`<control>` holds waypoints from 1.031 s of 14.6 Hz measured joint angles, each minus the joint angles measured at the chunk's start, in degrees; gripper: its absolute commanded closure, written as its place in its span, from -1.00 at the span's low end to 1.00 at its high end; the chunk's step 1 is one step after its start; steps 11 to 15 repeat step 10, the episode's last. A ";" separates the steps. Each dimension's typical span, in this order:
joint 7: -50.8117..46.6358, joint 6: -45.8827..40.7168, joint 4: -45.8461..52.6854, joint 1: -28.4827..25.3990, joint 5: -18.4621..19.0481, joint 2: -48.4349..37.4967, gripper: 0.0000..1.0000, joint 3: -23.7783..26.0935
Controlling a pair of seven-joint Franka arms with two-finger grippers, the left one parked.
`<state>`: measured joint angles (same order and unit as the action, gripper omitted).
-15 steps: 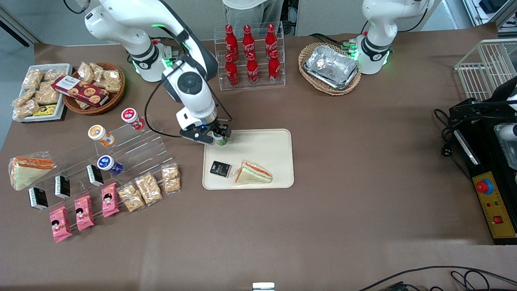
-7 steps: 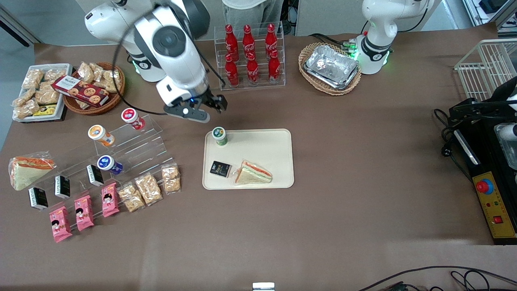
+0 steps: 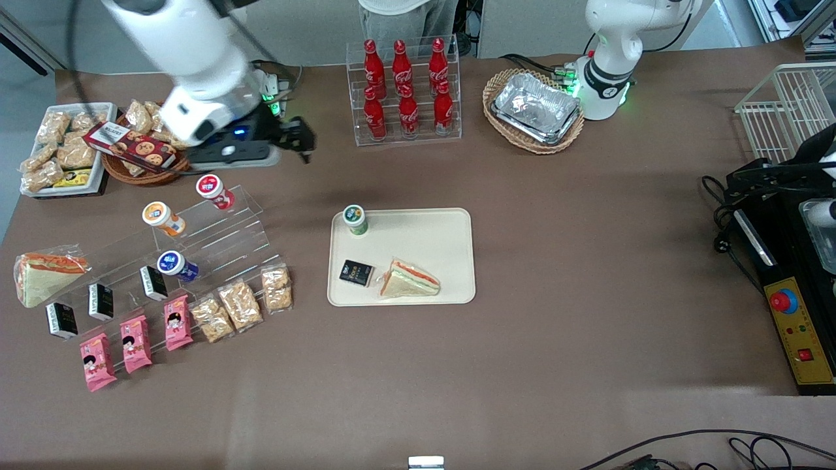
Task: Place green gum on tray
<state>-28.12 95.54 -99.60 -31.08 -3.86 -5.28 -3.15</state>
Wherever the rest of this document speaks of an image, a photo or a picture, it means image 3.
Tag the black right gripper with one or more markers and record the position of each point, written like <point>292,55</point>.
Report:
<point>282,132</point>

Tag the green lid gum bottle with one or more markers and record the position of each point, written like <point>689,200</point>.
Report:
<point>356,220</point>

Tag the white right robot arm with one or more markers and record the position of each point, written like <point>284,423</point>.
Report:
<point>189,59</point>

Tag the cream plastic tray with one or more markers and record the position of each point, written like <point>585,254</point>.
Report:
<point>431,248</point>

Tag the blue lid gum bottle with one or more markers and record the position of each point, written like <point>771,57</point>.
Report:
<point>176,266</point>

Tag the aluminium foil tray stack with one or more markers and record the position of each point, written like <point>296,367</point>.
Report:
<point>535,108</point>

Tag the clear acrylic bottle rack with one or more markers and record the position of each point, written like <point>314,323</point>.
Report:
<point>356,140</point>

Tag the red cola bottle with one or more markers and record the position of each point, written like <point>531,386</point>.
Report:
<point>374,114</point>
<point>372,60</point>
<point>401,60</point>
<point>409,112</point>
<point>438,59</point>
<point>443,108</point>

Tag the clear acrylic stepped stand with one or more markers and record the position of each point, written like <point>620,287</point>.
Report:
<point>222,238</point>

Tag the clear wrapped rice crisp pack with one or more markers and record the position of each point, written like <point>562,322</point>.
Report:
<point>138,117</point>
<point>76,155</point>
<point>42,177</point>
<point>212,318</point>
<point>88,121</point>
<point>240,304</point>
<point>38,158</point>
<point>277,288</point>
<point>52,127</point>
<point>160,124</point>

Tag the black Face tissue pack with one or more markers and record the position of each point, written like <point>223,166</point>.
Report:
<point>61,320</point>
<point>153,282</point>
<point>100,301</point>
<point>356,272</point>

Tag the person in grey trousers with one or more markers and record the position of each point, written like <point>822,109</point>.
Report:
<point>405,19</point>

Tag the red cookie box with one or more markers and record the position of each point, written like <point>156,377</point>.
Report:
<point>130,147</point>

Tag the wrapped triangle sandwich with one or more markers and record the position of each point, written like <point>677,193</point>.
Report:
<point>49,274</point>
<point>409,279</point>

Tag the brown round wicker basket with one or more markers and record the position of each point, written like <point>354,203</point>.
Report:
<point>114,171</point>

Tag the grey rectangular snack bin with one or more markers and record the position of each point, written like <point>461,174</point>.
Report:
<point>104,114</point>

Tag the pink cartoon snack pack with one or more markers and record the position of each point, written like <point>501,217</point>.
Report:
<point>136,344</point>
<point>177,322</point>
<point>98,361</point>

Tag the wicker basket with foil trays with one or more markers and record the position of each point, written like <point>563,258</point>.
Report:
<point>522,145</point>

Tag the yellow snack pack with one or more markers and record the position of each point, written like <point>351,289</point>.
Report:
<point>73,178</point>

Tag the black device with yellow panel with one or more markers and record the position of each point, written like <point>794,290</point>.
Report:
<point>800,333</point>

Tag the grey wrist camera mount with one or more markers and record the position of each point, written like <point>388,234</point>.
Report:
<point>228,155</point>

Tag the metal shelf frame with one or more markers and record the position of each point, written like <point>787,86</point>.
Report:
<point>790,16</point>

